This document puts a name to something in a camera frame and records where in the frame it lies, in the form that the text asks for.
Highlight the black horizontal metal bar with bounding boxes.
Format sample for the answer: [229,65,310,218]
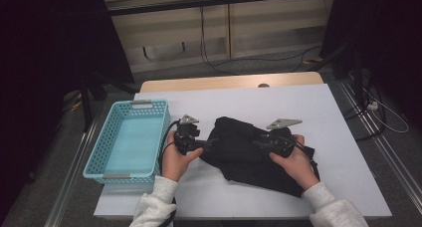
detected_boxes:
[107,0,336,17]

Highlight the person's left hand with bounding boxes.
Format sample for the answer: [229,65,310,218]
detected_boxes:
[161,130,204,182]

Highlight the black hanging wall cable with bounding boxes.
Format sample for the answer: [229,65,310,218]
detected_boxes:
[198,6,322,76]

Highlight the wide black curtain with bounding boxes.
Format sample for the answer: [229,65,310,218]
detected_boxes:
[0,0,135,218]

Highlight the black stand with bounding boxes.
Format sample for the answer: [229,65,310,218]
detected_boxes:
[79,72,140,132]
[310,41,366,109]

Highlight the black floor cables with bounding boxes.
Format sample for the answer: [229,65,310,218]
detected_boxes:
[342,84,387,141]

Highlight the beige wooden cabinet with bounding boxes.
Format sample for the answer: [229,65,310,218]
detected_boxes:
[101,0,336,74]

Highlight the white table cover sheet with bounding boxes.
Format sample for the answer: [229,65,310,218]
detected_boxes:
[94,83,393,220]

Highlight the thin white floor cable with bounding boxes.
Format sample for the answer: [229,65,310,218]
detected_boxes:
[362,87,410,134]

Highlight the person's right hand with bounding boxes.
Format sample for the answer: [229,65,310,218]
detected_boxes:
[269,134,320,191]

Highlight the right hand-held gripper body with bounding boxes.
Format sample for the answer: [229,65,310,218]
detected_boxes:
[265,117,304,158]

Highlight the metal floor rail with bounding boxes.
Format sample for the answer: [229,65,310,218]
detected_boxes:
[337,79,422,205]
[44,116,101,227]

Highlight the narrow black curtain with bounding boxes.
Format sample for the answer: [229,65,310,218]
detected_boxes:
[319,0,422,128]

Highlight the light blue plastic basket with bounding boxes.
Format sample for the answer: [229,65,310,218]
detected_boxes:
[83,99,172,185]

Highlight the black pants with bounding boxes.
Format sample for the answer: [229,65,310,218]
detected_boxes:
[198,115,317,199]

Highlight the right hand-held gripper cable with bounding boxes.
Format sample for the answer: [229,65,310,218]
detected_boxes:
[292,140,321,181]

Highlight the left hand-held gripper cable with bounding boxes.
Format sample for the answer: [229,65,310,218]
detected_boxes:
[158,119,182,227]

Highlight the hand-held gripper cable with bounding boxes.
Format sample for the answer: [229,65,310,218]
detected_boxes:
[158,119,182,227]
[292,140,321,181]

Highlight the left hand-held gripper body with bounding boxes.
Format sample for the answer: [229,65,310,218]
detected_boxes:
[174,113,202,156]

